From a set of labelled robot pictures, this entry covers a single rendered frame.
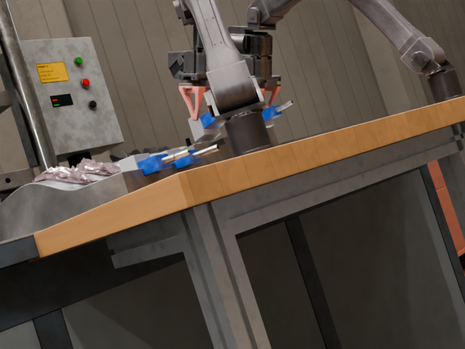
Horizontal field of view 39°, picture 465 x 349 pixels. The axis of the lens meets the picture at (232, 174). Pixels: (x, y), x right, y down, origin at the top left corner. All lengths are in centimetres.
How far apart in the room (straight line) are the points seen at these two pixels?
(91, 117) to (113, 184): 122
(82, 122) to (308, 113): 397
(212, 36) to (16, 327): 56
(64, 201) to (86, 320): 21
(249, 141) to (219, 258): 32
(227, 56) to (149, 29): 421
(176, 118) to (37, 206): 392
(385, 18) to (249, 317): 94
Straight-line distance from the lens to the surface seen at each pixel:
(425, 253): 194
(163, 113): 507
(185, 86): 144
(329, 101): 634
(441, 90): 150
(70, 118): 230
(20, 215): 129
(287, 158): 82
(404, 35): 153
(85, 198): 118
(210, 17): 113
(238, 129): 103
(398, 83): 685
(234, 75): 107
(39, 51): 234
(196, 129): 144
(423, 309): 188
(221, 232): 76
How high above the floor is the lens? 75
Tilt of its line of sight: 2 degrees up
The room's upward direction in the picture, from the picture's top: 18 degrees counter-clockwise
